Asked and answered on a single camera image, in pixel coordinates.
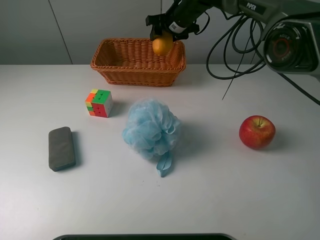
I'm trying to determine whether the orange wicker basket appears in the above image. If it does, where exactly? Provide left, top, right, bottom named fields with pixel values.
left=90, top=38, right=186, bottom=87

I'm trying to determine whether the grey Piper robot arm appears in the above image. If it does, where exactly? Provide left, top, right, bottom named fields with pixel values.
left=145, top=0, right=320, bottom=76

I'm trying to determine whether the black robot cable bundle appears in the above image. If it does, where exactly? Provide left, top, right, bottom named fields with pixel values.
left=194, top=9, right=320, bottom=106

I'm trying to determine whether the grey rectangular sponge block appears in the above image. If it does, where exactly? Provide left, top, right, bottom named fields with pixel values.
left=48, top=126, right=76, bottom=172

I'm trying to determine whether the multicoloured puzzle cube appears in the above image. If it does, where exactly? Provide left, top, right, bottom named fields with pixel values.
left=85, top=88, right=113, bottom=118

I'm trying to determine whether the red apple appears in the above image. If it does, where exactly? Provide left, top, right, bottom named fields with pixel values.
left=238, top=115, right=276, bottom=150

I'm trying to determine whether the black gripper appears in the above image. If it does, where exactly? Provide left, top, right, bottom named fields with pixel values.
left=145, top=0, right=212, bottom=41

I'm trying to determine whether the blue mesh bath loofah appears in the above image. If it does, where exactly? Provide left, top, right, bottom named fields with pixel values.
left=122, top=98, right=182, bottom=178

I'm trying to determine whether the yellow orange mango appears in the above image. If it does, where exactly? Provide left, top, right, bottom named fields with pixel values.
left=152, top=31, right=173, bottom=56

